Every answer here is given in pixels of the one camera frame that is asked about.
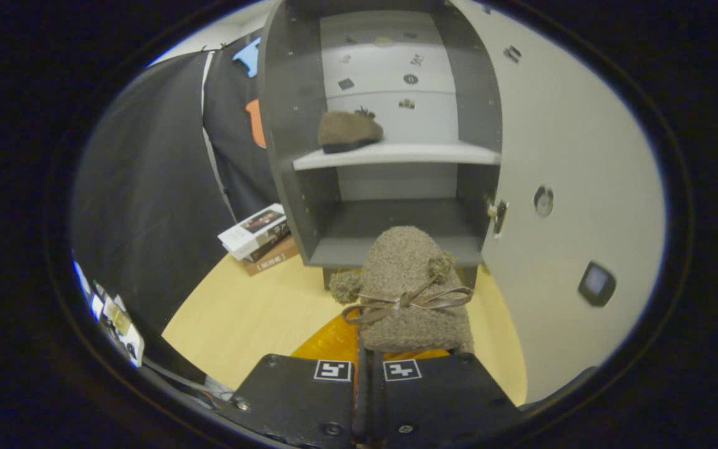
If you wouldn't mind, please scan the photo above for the grey shoe cabinet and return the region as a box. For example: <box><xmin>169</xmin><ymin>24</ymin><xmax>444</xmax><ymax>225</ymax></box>
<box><xmin>258</xmin><ymin>0</ymin><xmax>503</xmax><ymax>291</ymax></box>

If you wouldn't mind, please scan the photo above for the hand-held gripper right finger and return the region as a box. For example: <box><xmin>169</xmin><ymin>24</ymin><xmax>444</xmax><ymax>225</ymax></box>
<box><xmin>365</xmin><ymin>349</ymin><xmax>525</xmax><ymax>447</ymax></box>

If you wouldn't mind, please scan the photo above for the pile of small desk clutter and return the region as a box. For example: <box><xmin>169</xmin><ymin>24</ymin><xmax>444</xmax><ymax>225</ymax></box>
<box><xmin>72</xmin><ymin>259</ymin><xmax>146</xmax><ymax>369</ymax></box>

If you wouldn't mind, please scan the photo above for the black backdrop cloth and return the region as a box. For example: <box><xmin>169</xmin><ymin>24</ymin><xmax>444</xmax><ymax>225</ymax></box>
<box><xmin>72</xmin><ymin>34</ymin><xmax>282</xmax><ymax>370</ymax></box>

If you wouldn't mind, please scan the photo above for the brown book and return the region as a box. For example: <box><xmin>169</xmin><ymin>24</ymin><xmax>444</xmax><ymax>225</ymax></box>
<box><xmin>242</xmin><ymin>236</ymin><xmax>300</xmax><ymax>277</ymax></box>

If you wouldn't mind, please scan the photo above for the white shoe cabinet door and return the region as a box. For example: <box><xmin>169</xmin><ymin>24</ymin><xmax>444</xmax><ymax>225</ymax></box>
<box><xmin>446</xmin><ymin>0</ymin><xmax>668</xmax><ymax>406</ymax></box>

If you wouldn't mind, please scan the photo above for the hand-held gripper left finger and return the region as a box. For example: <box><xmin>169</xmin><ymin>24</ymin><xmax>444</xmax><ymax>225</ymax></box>
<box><xmin>231</xmin><ymin>312</ymin><xmax>366</xmax><ymax>449</ymax></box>

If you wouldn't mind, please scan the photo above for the brown fuzzy shoe with bow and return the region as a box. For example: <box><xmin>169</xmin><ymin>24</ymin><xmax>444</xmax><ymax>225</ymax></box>
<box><xmin>329</xmin><ymin>226</ymin><xmax>475</xmax><ymax>354</ymax></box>
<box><xmin>318</xmin><ymin>107</ymin><xmax>385</xmax><ymax>155</ymax></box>

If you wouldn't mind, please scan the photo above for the white book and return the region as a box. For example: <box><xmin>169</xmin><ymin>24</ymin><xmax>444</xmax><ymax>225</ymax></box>
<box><xmin>218</xmin><ymin>203</ymin><xmax>288</xmax><ymax>261</ymax></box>

